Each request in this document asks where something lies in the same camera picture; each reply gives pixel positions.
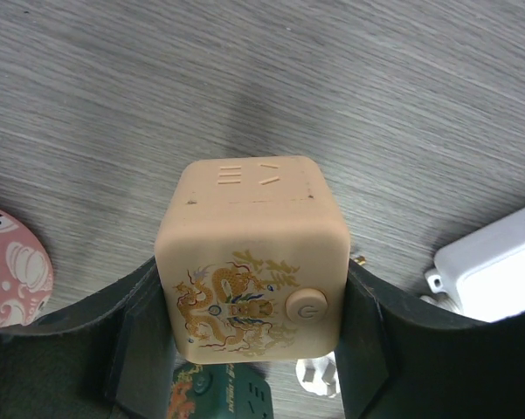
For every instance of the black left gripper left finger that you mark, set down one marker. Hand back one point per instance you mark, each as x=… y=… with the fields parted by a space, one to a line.
x=110 y=355

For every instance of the long white power strip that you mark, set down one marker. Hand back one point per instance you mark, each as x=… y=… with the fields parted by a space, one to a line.
x=482 y=275

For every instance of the orange cube adapter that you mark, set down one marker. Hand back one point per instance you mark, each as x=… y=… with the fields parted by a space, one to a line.
x=253 y=256

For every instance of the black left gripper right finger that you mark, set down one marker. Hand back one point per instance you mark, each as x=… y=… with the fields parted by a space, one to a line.
x=401 y=357

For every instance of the green dragon cube adapter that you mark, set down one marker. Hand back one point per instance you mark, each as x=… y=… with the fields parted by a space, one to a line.
x=219 y=391

